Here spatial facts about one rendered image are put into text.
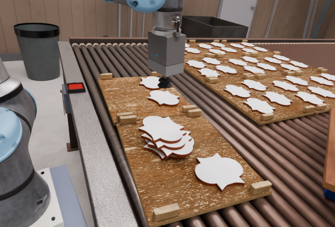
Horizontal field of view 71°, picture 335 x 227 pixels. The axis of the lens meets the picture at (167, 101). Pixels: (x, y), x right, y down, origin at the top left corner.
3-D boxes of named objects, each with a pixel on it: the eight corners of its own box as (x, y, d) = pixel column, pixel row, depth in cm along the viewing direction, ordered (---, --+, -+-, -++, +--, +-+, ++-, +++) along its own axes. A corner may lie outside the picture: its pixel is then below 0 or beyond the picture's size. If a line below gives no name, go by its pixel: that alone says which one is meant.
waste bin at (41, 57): (13, 77, 320) (3, 26, 288) (43, 66, 365) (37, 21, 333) (45, 85, 308) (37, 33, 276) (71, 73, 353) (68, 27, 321)
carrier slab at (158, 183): (148, 229, 51) (149, 225, 50) (115, 126, 84) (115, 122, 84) (271, 194, 64) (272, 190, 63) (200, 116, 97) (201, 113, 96)
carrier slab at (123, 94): (113, 126, 84) (113, 122, 84) (97, 81, 117) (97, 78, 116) (197, 115, 98) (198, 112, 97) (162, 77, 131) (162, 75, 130)
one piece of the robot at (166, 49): (197, 19, 59) (191, 78, 67) (174, 14, 66) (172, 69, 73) (167, 22, 54) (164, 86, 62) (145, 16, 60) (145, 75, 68)
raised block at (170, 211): (154, 223, 51) (155, 215, 50) (151, 216, 52) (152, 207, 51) (179, 216, 53) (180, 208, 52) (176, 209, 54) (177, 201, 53)
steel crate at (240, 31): (204, 51, 561) (210, 16, 524) (241, 67, 477) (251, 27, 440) (170, 53, 511) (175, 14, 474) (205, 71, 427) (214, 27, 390)
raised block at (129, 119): (120, 125, 82) (120, 118, 81) (119, 122, 84) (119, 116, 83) (136, 123, 85) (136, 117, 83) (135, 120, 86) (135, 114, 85)
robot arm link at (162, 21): (169, 7, 63) (190, 11, 58) (169, 25, 65) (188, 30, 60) (146, 8, 59) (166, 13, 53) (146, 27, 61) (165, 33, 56)
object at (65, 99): (63, 120, 126) (60, 89, 118) (62, 107, 137) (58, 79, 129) (85, 117, 131) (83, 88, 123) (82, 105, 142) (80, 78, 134)
